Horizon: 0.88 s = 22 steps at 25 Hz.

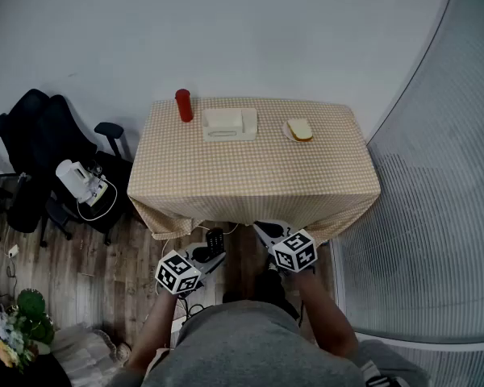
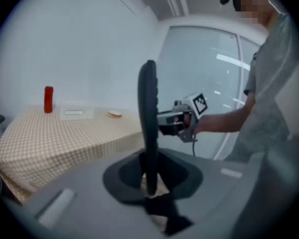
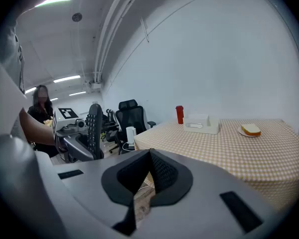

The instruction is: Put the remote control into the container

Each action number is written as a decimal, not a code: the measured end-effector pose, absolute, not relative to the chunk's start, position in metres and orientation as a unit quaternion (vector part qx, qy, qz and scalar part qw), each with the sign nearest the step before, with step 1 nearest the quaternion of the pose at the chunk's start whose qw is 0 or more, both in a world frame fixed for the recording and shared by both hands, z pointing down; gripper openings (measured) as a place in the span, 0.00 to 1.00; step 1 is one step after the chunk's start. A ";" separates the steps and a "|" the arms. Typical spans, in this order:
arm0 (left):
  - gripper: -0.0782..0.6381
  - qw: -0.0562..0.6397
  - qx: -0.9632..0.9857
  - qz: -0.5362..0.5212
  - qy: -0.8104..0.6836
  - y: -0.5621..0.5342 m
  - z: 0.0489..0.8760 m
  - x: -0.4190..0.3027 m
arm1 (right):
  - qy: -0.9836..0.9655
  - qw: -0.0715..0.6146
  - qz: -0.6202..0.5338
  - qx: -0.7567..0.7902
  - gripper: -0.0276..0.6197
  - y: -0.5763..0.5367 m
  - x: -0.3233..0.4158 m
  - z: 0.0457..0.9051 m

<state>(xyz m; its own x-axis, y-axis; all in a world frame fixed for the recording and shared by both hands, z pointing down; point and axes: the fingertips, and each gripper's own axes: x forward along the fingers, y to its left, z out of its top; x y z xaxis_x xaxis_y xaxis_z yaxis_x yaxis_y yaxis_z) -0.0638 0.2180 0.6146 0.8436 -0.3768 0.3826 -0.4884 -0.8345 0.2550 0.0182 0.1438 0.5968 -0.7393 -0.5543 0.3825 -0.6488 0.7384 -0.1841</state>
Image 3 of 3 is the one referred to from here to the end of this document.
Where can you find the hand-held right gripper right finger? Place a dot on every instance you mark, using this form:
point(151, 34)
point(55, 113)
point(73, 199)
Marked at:
point(201, 183)

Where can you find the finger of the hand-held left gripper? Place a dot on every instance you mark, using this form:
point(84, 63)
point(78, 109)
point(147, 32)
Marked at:
point(76, 152)

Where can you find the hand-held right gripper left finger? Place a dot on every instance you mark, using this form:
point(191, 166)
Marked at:
point(89, 183)

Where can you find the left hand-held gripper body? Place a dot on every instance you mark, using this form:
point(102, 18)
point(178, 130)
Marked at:
point(67, 123)

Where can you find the small black object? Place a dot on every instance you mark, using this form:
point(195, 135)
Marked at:
point(93, 126)

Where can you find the white compartment tray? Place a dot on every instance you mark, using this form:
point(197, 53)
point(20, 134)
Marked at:
point(211, 128)

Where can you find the person's left forearm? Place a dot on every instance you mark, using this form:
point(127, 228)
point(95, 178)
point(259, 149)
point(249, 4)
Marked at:
point(36, 131)

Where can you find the yellow object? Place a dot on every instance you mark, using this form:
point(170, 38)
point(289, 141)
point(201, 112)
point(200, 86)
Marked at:
point(48, 121)

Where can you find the ceiling tube light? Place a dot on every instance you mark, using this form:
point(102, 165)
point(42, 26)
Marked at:
point(31, 90)
point(54, 99)
point(77, 93)
point(67, 79)

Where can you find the yellow checkered tablecloth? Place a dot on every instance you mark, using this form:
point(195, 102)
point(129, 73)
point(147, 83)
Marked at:
point(214, 155)

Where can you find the black office chair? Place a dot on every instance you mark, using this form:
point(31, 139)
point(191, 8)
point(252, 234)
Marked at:
point(110, 133)
point(132, 116)

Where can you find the white electric kettle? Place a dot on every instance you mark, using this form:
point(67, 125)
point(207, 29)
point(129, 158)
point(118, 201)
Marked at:
point(130, 134)

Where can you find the bread slice on plate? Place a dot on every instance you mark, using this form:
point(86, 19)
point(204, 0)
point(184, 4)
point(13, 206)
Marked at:
point(241, 132)

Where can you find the red bottle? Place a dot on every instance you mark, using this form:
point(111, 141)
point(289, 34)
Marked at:
point(180, 114)

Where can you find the person's grey sweatshirt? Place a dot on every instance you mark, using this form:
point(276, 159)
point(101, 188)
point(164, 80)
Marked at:
point(11, 58)

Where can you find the white ceiling pipe bundle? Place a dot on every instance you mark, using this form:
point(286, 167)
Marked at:
point(107, 29)

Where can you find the round ceiling smoke detector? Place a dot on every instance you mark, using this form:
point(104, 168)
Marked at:
point(77, 17)

